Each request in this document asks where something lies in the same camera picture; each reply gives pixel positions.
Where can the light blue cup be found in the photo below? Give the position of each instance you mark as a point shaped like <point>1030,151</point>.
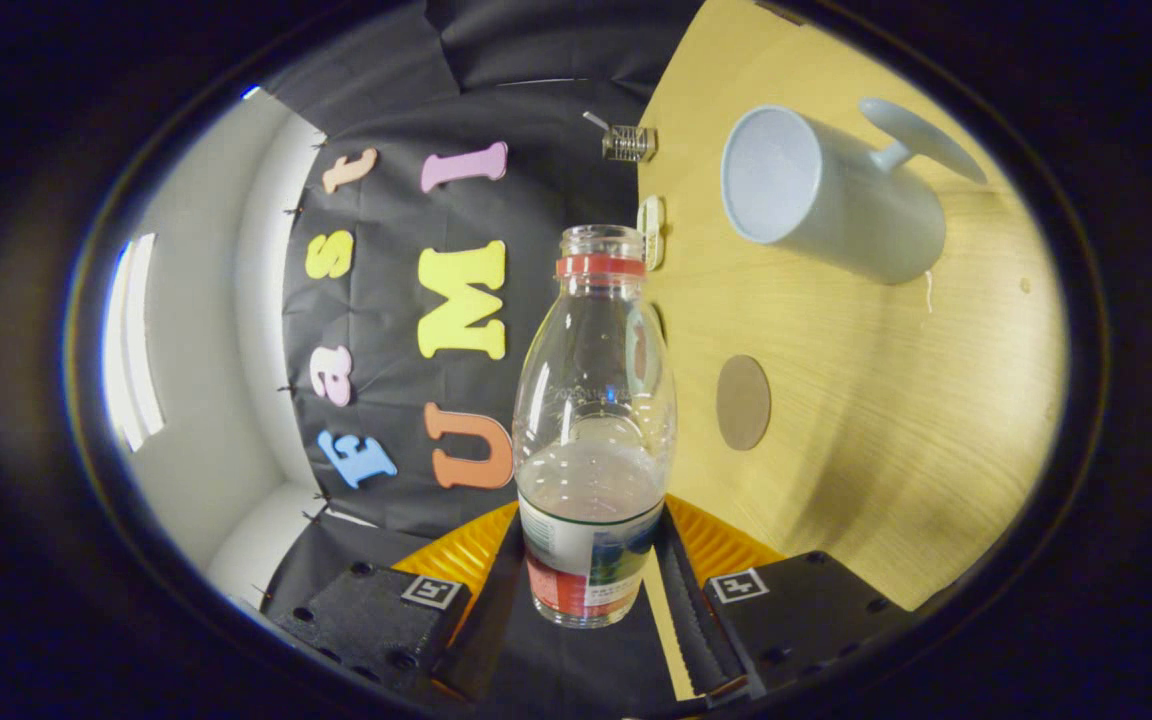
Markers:
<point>866,220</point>

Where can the large ceiling light panel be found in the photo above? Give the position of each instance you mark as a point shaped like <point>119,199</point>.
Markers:
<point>131,340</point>

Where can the black backdrop cloth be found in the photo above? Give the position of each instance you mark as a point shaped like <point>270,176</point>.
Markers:
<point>396,300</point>

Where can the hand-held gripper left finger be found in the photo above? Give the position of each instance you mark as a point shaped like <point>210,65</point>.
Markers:
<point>376,620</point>

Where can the metal spoon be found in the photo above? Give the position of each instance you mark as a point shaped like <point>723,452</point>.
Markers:
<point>596,120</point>

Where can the clear juice bottle red label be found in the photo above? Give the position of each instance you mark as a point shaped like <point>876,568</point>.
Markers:
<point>591,480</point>

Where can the wooden table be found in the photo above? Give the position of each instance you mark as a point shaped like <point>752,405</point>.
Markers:
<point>886,420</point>

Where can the white divided condiment tray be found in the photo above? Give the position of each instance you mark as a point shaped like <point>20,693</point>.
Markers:
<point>651,232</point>

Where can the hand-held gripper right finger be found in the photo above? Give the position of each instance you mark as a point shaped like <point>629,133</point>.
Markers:
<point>701,640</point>

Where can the round brown coaster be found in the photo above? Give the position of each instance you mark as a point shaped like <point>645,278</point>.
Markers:
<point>743,402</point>

